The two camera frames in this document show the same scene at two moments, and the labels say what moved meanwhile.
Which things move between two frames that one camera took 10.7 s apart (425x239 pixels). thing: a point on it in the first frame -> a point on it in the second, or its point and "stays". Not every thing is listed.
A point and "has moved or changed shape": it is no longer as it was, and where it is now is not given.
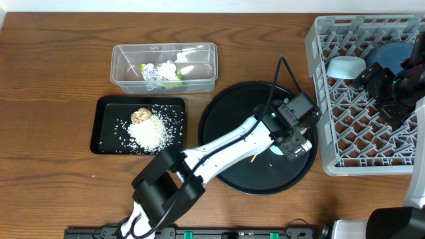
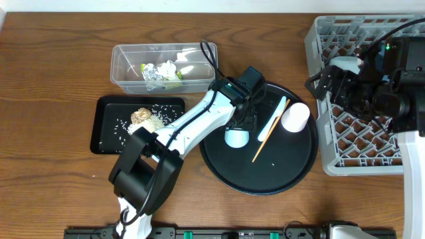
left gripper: x=293 y=146 -> x=242 y=121
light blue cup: x=276 y=150 has moved or changed shape
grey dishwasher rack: x=356 y=139 stays
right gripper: x=370 y=81 -> x=329 y=83
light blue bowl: x=346 y=67 stays
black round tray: x=268 y=172 stays
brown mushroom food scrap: x=142 y=114 stays
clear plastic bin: x=165 y=68 stays
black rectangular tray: x=137 y=125 stays
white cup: x=303 y=131 has moved or changed shape
